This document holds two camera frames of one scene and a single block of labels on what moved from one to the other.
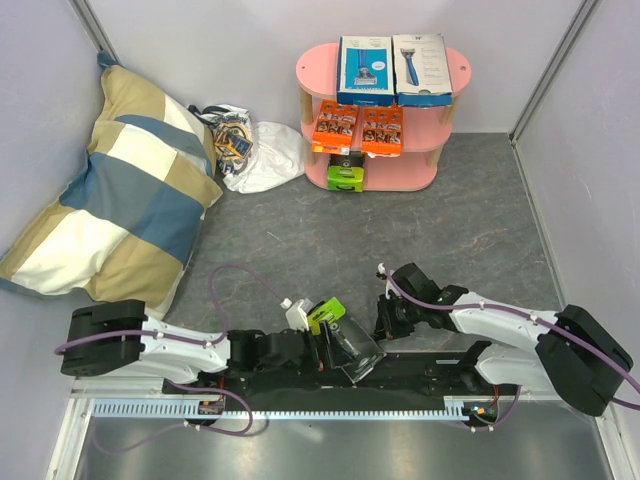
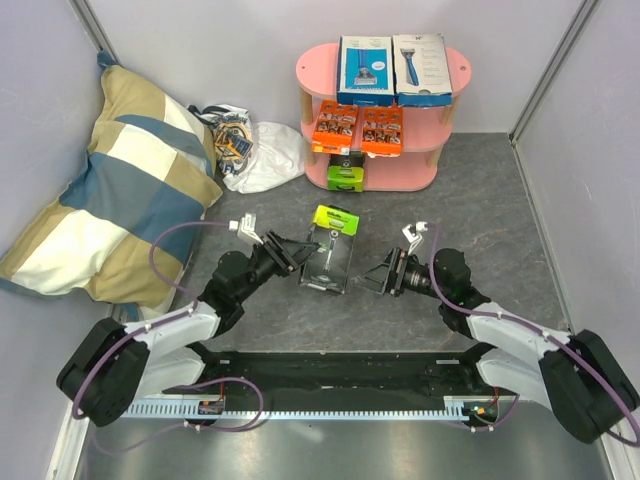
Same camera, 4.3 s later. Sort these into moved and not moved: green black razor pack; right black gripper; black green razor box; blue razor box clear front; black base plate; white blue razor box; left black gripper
Moved: left black gripper; black green razor box; right black gripper
Not moved: white blue razor box; black base plate; blue razor box clear front; green black razor pack
